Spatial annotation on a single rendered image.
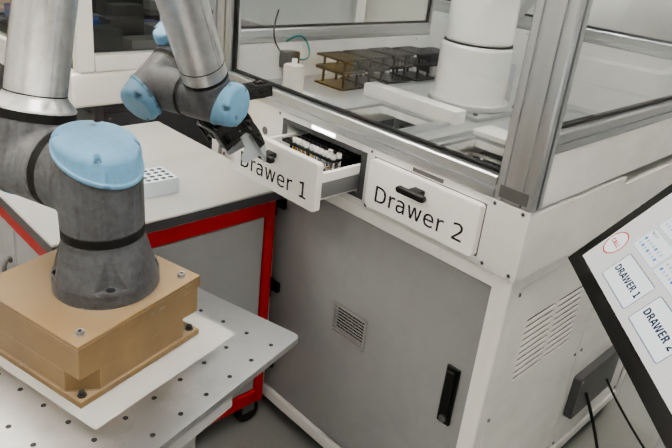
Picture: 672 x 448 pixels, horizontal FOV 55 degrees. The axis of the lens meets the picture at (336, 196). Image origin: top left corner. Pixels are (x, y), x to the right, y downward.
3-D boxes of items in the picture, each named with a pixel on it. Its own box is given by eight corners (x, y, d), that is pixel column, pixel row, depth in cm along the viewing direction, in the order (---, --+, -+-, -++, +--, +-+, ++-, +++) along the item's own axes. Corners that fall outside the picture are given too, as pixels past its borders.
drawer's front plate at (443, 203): (470, 258, 126) (481, 206, 122) (363, 204, 144) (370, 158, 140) (475, 255, 127) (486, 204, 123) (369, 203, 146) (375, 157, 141)
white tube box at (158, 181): (129, 202, 147) (129, 186, 145) (113, 189, 152) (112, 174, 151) (178, 192, 155) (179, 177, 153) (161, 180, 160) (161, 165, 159)
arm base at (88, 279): (114, 322, 88) (110, 258, 83) (27, 291, 92) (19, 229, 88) (179, 270, 101) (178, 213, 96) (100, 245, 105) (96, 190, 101)
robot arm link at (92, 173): (102, 251, 85) (95, 155, 79) (30, 222, 90) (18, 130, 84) (164, 217, 95) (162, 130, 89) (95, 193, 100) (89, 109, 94)
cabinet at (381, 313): (446, 581, 152) (519, 287, 121) (202, 358, 217) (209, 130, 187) (619, 411, 215) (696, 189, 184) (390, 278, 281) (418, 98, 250)
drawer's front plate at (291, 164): (313, 213, 137) (318, 164, 133) (233, 169, 156) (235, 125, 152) (319, 211, 139) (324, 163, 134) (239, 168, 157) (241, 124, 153)
